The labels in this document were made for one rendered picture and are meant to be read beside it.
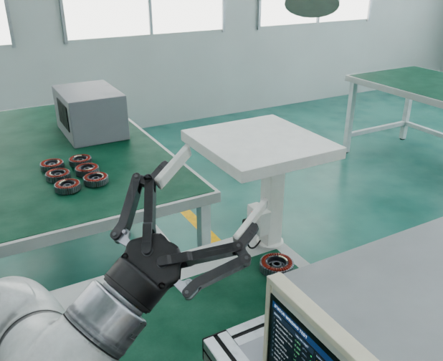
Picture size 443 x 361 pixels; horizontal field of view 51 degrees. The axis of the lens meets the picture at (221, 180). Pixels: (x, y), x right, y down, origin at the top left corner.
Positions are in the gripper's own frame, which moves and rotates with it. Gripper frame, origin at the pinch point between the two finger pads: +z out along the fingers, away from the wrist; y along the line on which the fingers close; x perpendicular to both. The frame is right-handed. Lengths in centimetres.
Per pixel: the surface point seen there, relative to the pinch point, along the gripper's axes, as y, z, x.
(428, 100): 9, 224, -250
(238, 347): 14.0, -15.3, -20.5
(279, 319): 17.2, -10.2, -1.7
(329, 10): -24, 80, -51
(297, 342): 20.4, -11.3, 0.0
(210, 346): 10.3, -17.9, -20.5
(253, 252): -6, 17, -103
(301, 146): -7, 41, -60
